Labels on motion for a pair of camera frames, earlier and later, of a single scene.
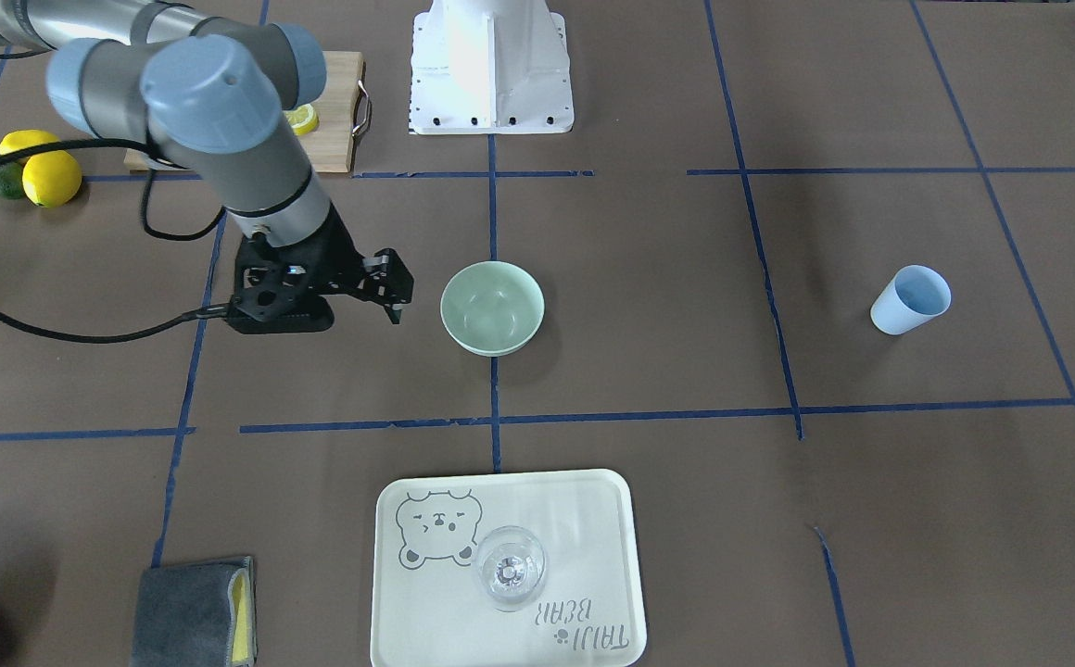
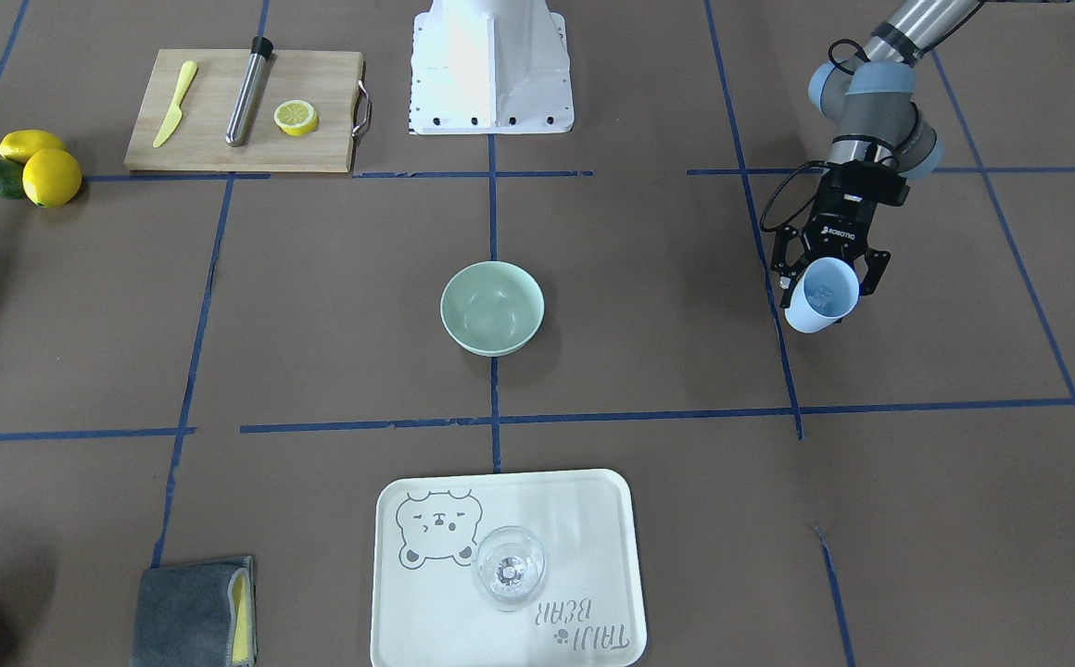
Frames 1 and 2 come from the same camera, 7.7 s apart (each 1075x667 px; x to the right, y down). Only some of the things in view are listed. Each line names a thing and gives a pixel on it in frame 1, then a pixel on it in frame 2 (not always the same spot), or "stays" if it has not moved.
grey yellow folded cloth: x=201 y=614 stays
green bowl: x=492 y=308 stays
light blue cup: x=915 y=295 -> x=827 y=291
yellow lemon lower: x=51 y=179 stays
